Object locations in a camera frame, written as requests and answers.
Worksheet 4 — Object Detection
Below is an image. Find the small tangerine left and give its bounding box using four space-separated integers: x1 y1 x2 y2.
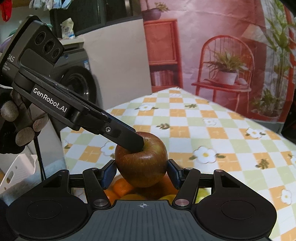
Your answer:
104 189 120 205

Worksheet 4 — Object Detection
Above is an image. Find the small tangerine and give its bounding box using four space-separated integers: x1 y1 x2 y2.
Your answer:
154 174 178 199
104 189 120 205
112 178 135 197

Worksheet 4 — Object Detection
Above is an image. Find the white plastic basket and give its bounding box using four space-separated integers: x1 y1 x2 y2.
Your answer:
1 154 38 194

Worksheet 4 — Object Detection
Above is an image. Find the brownish red apple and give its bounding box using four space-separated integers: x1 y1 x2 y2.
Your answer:
115 132 168 188

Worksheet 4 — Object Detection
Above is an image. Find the small tangerine centre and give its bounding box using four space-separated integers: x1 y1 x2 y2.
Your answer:
154 174 178 199

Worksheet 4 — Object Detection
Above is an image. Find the yellow orange back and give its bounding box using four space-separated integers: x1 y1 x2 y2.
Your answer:
119 193 147 201

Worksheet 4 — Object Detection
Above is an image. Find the pink printed backdrop cloth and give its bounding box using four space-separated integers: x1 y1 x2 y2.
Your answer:
140 1 295 123

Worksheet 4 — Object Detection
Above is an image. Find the yellow lemon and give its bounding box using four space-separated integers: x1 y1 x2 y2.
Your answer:
160 194 176 203

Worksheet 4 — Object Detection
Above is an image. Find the green lime centre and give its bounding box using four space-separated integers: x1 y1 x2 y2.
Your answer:
195 188 211 203

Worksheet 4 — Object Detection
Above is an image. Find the checkered floral tablecloth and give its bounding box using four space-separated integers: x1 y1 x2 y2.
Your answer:
60 86 296 241

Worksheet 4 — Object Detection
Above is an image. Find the gloved left hand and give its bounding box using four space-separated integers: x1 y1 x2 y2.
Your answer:
1 88 49 154

